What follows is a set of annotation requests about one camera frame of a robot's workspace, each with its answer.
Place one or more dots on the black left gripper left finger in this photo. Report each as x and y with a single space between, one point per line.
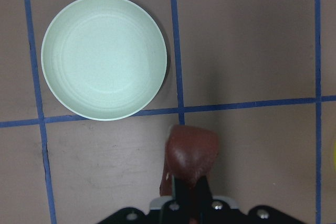
180 193

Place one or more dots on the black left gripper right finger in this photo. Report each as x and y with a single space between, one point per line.
203 193

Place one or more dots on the brown steamed bun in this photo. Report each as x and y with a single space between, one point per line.
190 153

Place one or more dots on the yellow steamer basket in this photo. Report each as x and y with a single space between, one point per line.
333 156

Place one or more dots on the light green plate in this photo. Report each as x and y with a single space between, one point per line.
104 60

